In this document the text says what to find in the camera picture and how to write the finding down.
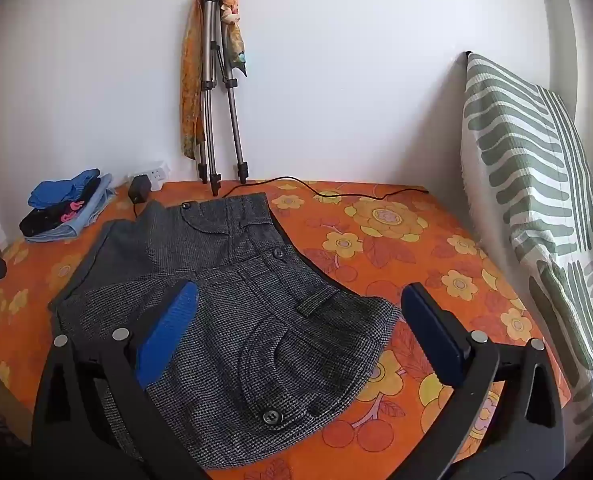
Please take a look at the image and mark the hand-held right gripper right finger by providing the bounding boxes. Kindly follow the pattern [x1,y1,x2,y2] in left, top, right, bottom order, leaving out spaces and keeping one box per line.
[400,282,565,480]

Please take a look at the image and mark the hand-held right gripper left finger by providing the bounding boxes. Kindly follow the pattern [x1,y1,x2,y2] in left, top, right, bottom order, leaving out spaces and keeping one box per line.
[30,280,212,480]

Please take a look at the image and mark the grey houndstooth pants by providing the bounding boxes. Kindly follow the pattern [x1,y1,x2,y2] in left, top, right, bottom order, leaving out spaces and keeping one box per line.
[49,192,402,471]

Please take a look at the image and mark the black folded garment pink print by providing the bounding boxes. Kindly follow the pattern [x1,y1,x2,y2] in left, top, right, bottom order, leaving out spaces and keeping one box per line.
[19,180,110,237]

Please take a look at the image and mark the blue striped folded garment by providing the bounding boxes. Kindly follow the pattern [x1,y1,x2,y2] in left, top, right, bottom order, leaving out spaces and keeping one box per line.
[28,169,101,209]

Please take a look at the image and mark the pile of folded clothes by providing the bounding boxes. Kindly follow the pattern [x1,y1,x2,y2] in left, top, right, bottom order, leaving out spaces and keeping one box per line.
[26,174,120,244]

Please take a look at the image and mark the orange floral bed sheet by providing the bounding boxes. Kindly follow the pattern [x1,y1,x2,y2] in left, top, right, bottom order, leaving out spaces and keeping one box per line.
[0,177,573,480]

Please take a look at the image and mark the black power adapter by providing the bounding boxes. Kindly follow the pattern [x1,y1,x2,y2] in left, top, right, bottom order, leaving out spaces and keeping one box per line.
[128,174,152,206]

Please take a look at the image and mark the white power strip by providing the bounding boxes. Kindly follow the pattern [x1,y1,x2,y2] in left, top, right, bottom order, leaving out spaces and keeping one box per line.
[126,160,171,192]

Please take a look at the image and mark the green striped white pillow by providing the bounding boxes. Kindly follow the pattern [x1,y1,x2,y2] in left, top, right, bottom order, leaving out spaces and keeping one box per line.
[459,52,593,436]

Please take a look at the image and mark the orange patterned scarf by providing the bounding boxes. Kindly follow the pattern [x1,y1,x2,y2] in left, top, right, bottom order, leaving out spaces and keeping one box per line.
[179,0,250,163]

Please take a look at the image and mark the black power cable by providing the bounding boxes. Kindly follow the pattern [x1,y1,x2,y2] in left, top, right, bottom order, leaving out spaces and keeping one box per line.
[216,176,429,199]

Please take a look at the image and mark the silver camera tripod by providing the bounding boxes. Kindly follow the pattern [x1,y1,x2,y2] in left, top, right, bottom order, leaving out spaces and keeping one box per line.
[196,0,251,198]

